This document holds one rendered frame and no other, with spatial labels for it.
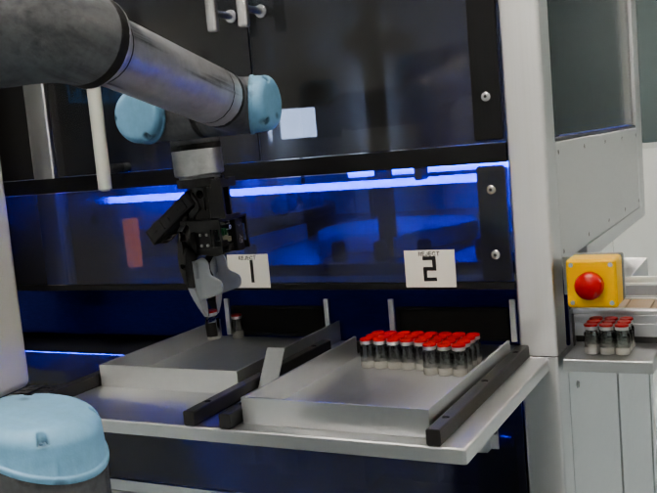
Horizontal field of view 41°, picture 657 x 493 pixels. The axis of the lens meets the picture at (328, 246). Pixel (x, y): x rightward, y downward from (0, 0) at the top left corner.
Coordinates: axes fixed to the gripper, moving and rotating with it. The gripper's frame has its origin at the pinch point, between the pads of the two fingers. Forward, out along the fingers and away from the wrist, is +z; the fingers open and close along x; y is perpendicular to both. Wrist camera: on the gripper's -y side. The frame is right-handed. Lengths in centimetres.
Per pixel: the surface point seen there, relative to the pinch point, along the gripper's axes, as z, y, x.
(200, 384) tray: 10.3, 2.4, -7.0
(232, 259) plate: -4.1, -8.0, 18.8
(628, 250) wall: 75, -35, 476
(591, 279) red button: 1, 55, 18
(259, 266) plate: -2.7, -2.5, 19.1
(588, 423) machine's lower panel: 30, 46, 41
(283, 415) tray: 10.1, 23.7, -17.4
